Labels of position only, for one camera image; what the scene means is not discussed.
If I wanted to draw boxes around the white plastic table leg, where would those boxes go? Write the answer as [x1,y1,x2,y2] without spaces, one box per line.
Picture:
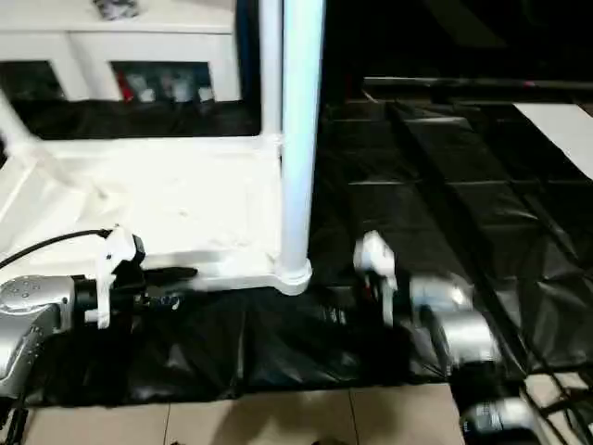
[0,86,41,161]
[279,0,326,280]
[258,0,284,141]

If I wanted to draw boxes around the black glossy mat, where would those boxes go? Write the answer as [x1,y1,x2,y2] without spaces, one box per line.
[0,95,593,409]

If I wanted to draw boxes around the red white bottle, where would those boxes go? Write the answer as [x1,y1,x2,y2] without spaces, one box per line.
[117,69,134,102]

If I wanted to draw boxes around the black object on floor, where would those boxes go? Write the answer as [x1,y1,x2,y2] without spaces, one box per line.
[540,392,593,419]

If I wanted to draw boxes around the white glass-door cabinet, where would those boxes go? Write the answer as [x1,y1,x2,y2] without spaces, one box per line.
[0,0,243,102]

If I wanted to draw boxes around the black horizontal bar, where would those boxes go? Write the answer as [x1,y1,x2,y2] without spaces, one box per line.
[362,75,593,92]

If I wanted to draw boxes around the white flat panel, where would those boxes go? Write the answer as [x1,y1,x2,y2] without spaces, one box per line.
[511,103,593,181]

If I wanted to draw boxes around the black backdrop cloth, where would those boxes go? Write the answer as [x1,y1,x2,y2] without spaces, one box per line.
[235,0,593,103]

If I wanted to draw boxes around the dark object on cabinet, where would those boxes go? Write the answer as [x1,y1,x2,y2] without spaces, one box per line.
[91,0,141,21]

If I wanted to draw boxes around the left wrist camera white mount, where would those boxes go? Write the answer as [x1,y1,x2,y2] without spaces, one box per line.
[94,223,148,330]

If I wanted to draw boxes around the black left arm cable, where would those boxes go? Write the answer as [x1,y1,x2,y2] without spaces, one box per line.
[0,225,118,271]

